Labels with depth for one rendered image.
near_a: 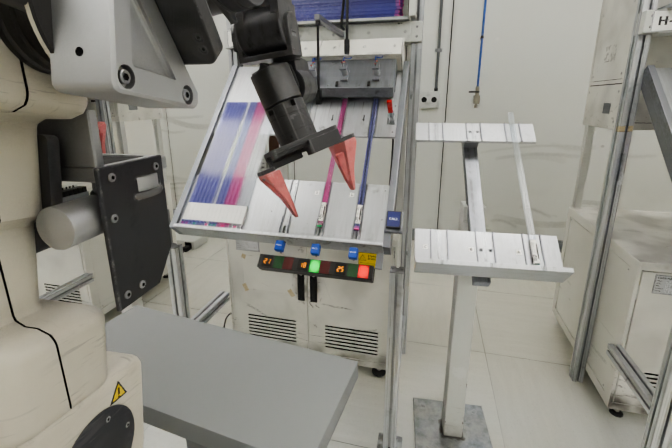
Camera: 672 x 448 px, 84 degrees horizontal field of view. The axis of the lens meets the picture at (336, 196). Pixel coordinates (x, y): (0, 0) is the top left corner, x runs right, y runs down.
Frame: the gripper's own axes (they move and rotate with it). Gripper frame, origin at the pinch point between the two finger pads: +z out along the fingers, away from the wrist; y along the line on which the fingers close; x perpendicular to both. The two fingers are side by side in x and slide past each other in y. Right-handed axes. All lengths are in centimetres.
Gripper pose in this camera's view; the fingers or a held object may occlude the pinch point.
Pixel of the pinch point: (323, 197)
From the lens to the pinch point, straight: 54.9
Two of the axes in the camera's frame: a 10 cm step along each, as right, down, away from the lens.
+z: 3.8, 9.1, 1.5
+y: -8.6, 4.1, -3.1
